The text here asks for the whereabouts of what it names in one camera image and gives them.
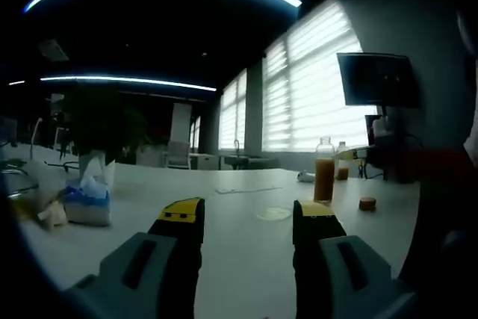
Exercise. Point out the white office chair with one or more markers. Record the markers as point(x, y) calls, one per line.
point(177, 154)

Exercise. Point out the white hand controller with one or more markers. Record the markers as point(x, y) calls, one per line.
point(305, 177)

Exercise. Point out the glass baking dish yellow liquid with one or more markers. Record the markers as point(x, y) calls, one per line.
point(18, 207)

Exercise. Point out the clear plastic bag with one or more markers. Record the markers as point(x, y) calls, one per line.
point(41, 184)

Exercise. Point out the potted green plant white pot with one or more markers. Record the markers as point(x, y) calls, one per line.
point(101, 124)

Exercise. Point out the wall monitor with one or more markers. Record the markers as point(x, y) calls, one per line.
point(377, 80)

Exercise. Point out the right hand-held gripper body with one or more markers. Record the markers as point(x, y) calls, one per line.
point(384, 126)

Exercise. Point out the small orange liquid glass bottle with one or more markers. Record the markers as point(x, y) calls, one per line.
point(342, 171)

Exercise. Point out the tall orange liquid culture bottle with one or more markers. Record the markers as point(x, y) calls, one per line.
point(323, 181)

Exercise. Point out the ceiling air conditioner unit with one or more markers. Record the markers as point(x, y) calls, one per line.
point(53, 50)

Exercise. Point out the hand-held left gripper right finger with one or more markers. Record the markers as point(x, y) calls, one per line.
point(336, 278)

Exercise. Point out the sink faucet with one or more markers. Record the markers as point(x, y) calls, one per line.
point(236, 147)

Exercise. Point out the brown cork bottle cap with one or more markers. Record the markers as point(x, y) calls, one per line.
point(367, 204)

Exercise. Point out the short ceiling light strip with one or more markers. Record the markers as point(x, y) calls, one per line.
point(16, 83)

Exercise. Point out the blue tissue pack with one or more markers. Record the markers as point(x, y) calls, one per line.
point(87, 203)

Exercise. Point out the clear Petri dish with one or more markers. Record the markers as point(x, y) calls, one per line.
point(273, 213)

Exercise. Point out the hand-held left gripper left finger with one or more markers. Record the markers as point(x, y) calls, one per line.
point(149, 270)

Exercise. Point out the white table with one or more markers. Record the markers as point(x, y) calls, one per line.
point(239, 244)

